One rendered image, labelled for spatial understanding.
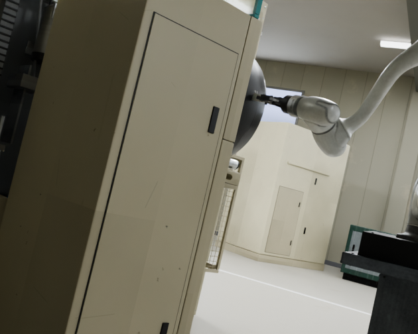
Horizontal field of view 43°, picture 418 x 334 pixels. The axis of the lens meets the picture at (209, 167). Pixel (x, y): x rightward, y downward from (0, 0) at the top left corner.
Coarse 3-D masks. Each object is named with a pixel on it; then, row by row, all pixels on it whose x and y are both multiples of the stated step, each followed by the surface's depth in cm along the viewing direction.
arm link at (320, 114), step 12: (312, 96) 204; (300, 108) 203; (312, 108) 199; (324, 108) 196; (336, 108) 197; (312, 120) 200; (324, 120) 196; (336, 120) 198; (312, 132) 208; (324, 132) 204
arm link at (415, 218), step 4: (416, 180) 197; (416, 184) 196; (416, 188) 193; (412, 192) 198; (416, 192) 192; (412, 196) 196; (416, 196) 190; (412, 200) 196; (416, 200) 189; (412, 204) 194; (416, 204) 188; (412, 208) 193; (416, 208) 189; (412, 212) 193; (416, 212) 190; (408, 216) 198; (412, 216) 194; (416, 216) 191; (408, 220) 197; (412, 220) 194; (416, 220) 192; (412, 224) 193; (416, 224) 192
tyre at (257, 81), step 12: (252, 72) 234; (252, 84) 231; (264, 84) 239; (252, 96) 231; (252, 108) 232; (264, 108) 238; (240, 120) 229; (252, 120) 234; (240, 132) 233; (252, 132) 238; (240, 144) 239
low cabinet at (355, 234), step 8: (352, 232) 768; (360, 232) 764; (384, 232) 752; (352, 240) 766; (360, 240) 762; (352, 248) 763; (344, 264) 766; (344, 272) 765; (352, 272) 761; (360, 272) 756; (368, 272) 752; (376, 272) 748; (352, 280) 763; (360, 280) 759; (368, 280) 755; (376, 280) 747
